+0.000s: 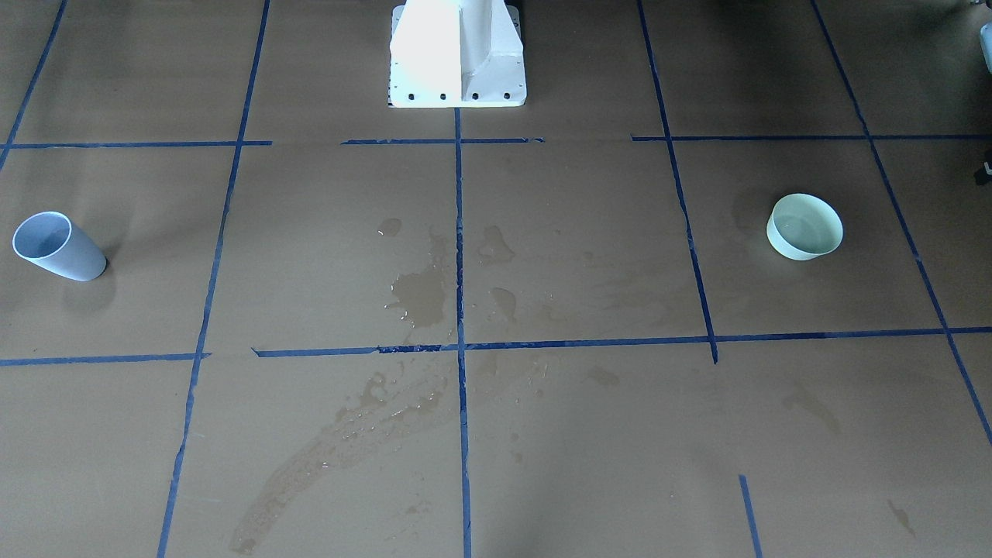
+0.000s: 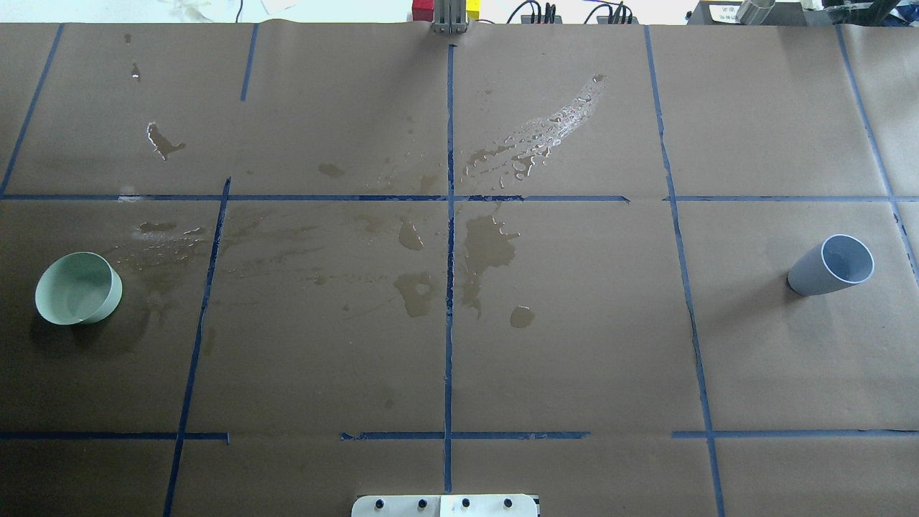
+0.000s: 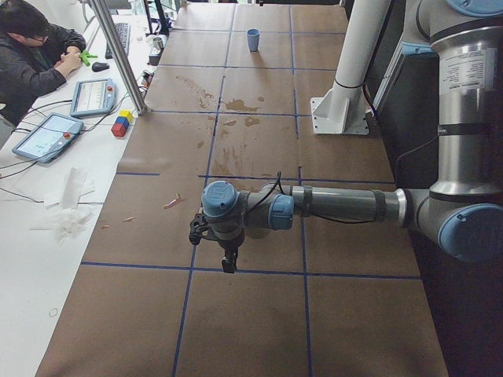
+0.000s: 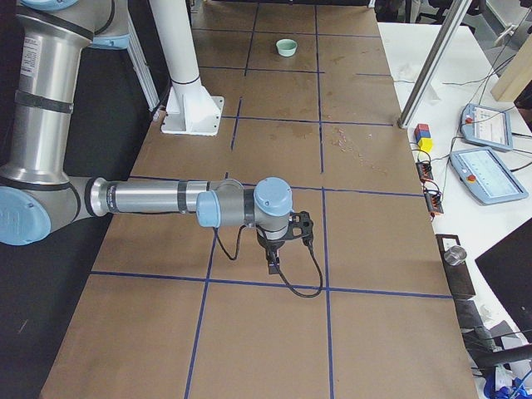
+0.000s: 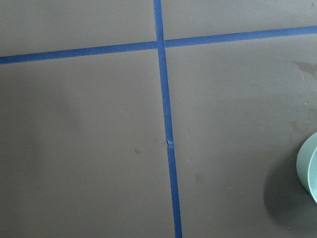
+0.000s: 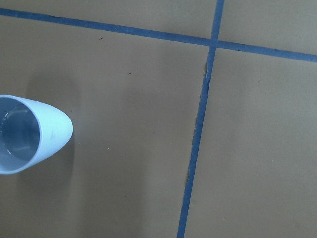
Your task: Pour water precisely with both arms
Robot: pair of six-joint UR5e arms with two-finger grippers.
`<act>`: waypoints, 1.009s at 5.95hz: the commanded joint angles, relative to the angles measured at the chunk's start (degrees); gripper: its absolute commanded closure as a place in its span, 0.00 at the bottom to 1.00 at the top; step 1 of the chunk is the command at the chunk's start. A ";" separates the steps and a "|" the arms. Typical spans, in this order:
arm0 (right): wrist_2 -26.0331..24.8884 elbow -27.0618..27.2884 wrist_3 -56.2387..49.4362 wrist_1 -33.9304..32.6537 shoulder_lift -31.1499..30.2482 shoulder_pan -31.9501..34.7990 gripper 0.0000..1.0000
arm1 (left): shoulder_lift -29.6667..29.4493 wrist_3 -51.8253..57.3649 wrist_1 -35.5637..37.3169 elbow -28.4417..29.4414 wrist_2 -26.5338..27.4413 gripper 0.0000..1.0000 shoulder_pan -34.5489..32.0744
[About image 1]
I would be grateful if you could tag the mint green bowl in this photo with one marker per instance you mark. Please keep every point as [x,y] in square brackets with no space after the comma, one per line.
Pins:
[802,227]

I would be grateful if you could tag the blue plastic cup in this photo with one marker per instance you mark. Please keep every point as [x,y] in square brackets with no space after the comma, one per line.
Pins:
[53,242]

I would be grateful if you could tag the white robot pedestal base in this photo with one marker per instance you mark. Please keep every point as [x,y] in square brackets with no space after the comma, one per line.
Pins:
[457,54]

